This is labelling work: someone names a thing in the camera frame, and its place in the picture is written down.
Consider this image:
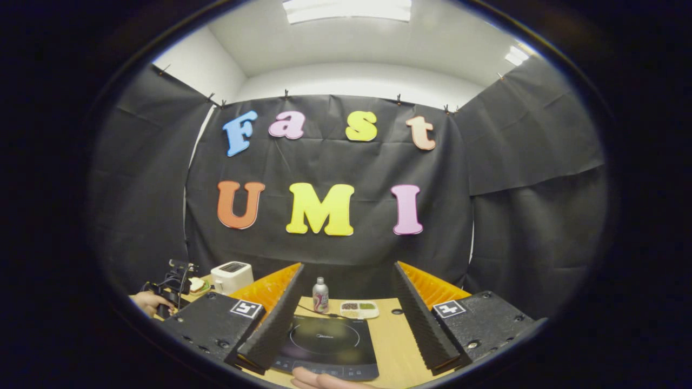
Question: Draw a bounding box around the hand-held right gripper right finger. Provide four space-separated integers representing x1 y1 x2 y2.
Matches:
391 261 537 376

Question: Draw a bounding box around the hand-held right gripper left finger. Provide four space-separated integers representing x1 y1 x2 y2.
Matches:
161 263 305 375

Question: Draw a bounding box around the black induction cooktop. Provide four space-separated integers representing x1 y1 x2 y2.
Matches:
272 314 380 381

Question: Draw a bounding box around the white toaster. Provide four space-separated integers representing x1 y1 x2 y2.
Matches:
211 261 255 296

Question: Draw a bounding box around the silver drink bottle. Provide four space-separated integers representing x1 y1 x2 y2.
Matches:
312 277 329 314

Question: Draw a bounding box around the white divided bean tray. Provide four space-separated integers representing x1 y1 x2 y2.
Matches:
340 300 380 320

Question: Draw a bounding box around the small ceiling light panel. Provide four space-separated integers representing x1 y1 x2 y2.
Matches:
504 45 530 67

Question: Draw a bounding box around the large ceiling light panel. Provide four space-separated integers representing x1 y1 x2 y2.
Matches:
282 0 412 24

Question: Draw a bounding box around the black power cable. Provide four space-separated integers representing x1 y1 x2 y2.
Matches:
296 304 342 319

